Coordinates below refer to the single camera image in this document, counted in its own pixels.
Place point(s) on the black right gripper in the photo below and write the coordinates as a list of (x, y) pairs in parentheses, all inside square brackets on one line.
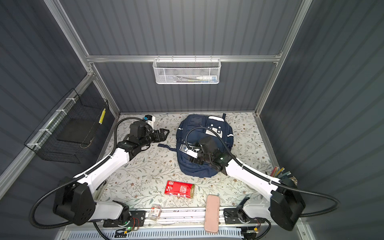
[(196, 160)]

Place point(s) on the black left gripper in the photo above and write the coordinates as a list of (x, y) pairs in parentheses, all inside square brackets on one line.
[(162, 137)]

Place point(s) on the white wire mesh basket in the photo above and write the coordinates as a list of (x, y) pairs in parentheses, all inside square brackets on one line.
[(185, 73)]

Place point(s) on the red snack packet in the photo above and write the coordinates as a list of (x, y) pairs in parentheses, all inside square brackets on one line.
[(179, 189)]

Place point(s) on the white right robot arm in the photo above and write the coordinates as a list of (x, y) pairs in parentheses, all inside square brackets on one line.
[(284, 203)]

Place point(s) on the navy blue student backpack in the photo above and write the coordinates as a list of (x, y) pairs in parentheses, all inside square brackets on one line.
[(190, 131)]

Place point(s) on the white marker in basket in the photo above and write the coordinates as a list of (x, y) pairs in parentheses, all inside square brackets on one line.
[(208, 79)]

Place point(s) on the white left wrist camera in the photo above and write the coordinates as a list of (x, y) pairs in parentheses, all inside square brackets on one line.
[(149, 119)]

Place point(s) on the small clear eraser box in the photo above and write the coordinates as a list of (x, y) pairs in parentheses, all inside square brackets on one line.
[(155, 212)]

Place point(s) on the pink cup with pencils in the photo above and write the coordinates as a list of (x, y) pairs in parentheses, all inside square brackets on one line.
[(282, 173)]

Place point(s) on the black wire wall basket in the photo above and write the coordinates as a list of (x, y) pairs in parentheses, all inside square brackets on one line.
[(68, 135)]

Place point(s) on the pink pencil case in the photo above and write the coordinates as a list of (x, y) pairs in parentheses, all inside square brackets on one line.
[(211, 224)]

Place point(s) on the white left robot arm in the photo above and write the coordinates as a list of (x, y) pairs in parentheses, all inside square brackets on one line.
[(75, 202)]

